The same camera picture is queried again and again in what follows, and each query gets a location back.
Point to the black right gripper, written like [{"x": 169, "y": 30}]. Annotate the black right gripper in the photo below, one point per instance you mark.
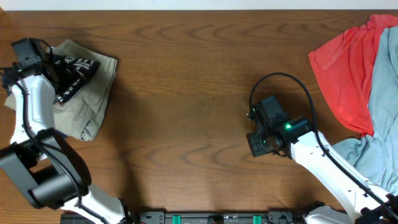
[{"x": 255, "y": 144}]

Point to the black orange-patterned jersey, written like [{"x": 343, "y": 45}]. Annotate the black orange-patterned jersey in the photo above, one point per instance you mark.
[{"x": 73, "y": 74}]

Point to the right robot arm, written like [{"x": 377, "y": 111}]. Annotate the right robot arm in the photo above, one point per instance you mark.
[{"x": 297, "y": 139}]

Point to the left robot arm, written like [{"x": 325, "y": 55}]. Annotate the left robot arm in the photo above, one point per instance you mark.
[{"x": 47, "y": 171}]

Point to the red t-shirt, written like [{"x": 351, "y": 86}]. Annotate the red t-shirt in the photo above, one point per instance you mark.
[{"x": 343, "y": 68}]

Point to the light blue t-shirt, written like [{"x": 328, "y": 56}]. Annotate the light blue t-shirt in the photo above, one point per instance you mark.
[{"x": 376, "y": 156}]

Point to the folded khaki trousers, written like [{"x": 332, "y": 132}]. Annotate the folded khaki trousers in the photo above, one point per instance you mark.
[{"x": 87, "y": 102}]

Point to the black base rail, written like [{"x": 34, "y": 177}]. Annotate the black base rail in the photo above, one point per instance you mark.
[{"x": 272, "y": 217}]

